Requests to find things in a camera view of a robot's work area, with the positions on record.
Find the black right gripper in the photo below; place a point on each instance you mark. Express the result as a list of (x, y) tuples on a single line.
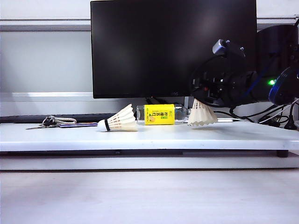
[(233, 88)]

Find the white feather shuttlecock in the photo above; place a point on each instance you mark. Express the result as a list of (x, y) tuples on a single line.
[(202, 114), (121, 121)]

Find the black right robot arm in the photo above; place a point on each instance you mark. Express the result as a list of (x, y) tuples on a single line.
[(280, 58)]

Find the silver flat adapter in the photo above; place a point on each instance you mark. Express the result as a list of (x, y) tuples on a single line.
[(224, 120)]

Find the clear bottle yellow label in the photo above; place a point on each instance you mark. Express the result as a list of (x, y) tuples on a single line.
[(158, 114)]

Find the black computer monitor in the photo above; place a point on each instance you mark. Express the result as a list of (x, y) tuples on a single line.
[(163, 46)]

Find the white desk riser board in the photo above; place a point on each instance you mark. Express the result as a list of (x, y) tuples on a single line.
[(149, 140)]

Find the black power plug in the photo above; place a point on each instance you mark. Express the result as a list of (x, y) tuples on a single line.
[(290, 121)]

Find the black riser foot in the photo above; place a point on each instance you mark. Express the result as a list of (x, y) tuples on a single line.
[(282, 154)]

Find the purple orange key card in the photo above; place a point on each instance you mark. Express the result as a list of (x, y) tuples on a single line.
[(79, 125)]

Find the grey aluminium office partition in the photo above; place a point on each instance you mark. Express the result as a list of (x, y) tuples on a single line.
[(46, 70)]

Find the bunch of metal keys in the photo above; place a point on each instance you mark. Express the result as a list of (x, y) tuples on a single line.
[(47, 122)]

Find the black computer keyboard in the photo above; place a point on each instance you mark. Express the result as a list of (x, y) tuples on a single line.
[(23, 118)]

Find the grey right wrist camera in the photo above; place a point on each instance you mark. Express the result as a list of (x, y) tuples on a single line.
[(227, 47)]

